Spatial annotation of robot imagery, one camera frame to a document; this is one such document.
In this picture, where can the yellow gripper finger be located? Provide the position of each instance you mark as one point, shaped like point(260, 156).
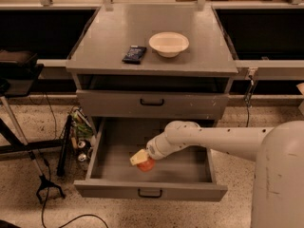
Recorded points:
point(139, 157)

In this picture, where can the red orange apple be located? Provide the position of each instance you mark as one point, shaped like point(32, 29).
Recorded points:
point(146, 165)

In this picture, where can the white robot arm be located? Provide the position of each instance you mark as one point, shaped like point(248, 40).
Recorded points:
point(278, 190)

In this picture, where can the open grey lower drawer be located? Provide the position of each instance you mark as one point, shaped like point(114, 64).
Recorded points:
point(186, 175)

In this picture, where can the closed grey upper drawer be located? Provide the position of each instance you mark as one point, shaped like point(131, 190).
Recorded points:
point(166, 105)

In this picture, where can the grey drawer cabinet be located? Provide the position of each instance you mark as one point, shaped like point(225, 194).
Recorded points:
point(206, 67)

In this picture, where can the soda can lower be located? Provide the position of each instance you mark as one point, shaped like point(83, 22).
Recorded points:
point(82, 158)

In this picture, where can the soda can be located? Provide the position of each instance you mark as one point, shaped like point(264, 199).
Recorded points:
point(82, 158)
point(81, 144)

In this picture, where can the soda can upper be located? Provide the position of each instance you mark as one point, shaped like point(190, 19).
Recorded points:
point(81, 144)

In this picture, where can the green snack bags pile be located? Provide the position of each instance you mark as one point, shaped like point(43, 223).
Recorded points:
point(81, 126)

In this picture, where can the black tripod stand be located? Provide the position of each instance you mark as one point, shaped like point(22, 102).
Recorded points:
point(25, 145)

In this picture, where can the dark blue snack bag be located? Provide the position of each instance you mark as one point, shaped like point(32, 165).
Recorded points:
point(134, 55)

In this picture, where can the white bowl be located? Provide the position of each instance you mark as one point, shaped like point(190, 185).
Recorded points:
point(169, 44)

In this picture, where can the black tray on stand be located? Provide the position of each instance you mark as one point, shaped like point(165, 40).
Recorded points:
point(19, 72)

